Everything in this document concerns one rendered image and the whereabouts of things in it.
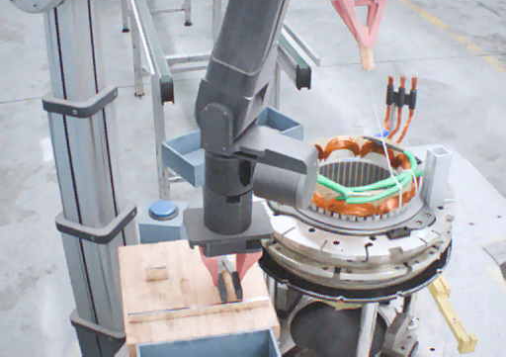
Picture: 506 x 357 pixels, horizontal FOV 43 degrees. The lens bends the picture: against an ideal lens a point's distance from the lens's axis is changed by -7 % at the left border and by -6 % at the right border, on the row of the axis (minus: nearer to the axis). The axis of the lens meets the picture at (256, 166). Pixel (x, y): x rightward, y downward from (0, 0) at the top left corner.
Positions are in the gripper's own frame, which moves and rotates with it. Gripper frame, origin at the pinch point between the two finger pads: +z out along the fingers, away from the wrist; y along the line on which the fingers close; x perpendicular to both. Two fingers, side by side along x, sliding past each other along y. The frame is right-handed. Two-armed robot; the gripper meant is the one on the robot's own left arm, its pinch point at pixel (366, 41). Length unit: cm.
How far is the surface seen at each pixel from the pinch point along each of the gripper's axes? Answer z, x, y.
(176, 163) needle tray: 16.6, 29.1, 28.3
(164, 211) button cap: 21.4, 32.2, 14.4
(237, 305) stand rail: 28.9, 24.4, -11.5
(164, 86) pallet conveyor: 8, 30, 135
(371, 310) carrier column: 38.4, 5.1, -1.5
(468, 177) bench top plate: 40, -42, 64
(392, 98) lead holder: 10.0, -6.4, 11.8
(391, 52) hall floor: 23, -123, 355
